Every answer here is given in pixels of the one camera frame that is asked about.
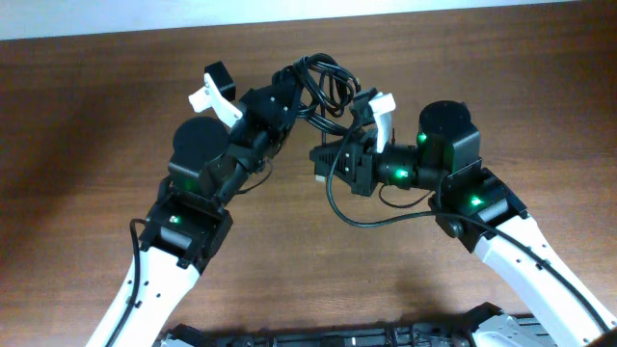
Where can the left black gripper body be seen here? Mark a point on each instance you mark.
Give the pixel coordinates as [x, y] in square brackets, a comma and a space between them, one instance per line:
[259, 122]

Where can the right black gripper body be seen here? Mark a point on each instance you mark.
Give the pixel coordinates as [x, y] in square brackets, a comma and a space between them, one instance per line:
[362, 170]

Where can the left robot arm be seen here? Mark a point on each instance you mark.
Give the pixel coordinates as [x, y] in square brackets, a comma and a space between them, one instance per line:
[215, 153]

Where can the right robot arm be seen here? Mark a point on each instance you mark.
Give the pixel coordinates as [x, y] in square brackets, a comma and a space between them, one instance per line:
[471, 204]

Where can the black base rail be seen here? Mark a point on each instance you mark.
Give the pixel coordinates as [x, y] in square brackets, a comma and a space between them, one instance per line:
[484, 325]

